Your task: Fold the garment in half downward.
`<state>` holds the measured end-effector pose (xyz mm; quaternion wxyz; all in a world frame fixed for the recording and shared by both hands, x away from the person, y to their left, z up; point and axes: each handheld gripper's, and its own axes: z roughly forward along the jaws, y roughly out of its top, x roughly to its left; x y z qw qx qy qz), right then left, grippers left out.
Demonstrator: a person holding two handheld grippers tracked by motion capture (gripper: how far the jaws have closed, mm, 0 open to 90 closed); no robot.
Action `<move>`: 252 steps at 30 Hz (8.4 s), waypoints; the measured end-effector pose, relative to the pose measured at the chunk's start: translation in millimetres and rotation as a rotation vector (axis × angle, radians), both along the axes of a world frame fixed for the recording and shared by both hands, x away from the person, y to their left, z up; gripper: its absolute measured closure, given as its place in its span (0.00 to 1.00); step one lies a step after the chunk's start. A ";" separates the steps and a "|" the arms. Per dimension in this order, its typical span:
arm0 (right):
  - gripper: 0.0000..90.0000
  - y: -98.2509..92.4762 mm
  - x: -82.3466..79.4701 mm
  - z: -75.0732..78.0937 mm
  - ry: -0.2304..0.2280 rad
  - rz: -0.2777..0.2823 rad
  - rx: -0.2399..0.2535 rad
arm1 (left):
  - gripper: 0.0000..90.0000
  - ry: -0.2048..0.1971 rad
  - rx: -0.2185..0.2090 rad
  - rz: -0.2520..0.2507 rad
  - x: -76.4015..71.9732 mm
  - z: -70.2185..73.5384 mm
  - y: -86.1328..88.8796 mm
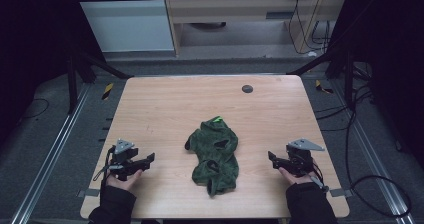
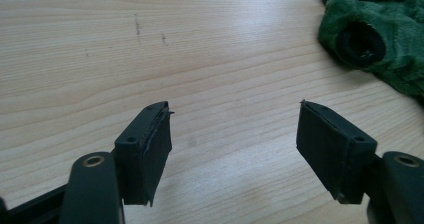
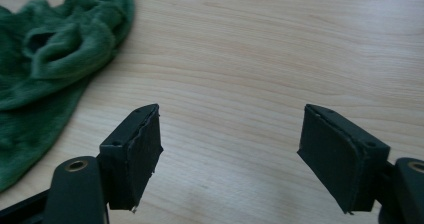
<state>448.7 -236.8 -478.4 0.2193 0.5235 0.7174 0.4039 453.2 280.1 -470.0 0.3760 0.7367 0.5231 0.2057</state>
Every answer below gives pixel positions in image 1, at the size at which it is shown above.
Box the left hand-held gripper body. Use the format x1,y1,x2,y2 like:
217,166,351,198
106,137,146,182

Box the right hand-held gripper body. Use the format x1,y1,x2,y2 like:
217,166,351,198
281,137,326,178

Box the person's right hand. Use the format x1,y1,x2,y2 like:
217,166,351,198
278,166,318,186

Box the person's left hand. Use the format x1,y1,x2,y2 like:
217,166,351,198
105,168,144,192

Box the grey tape strip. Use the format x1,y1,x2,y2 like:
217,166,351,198
329,187,354,199
77,188,101,198

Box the dark green garment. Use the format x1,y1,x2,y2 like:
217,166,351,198
184,115,241,198

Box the yellow black striped tape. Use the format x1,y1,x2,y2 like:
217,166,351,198
314,79,334,95
101,82,115,101

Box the black metal stand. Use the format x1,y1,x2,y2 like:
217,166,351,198
286,47,356,112
66,49,134,115

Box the white cabinet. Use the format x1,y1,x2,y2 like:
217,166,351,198
71,0,176,54

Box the light wooden desk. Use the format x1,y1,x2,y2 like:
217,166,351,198
161,0,350,57

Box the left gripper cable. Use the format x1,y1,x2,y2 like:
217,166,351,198
92,146,116,189

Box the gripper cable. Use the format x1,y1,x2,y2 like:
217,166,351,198
92,146,116,189
308,162,330,194

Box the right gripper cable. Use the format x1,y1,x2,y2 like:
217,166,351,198
308,162,330,194

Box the aluminium floor rail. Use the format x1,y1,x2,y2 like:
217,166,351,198
329,80,416,224
9,83,92,224

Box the thin black floor cable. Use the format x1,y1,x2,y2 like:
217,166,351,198
19,98,51,120

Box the black hanging cables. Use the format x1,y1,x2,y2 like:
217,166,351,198
287,0,333,56

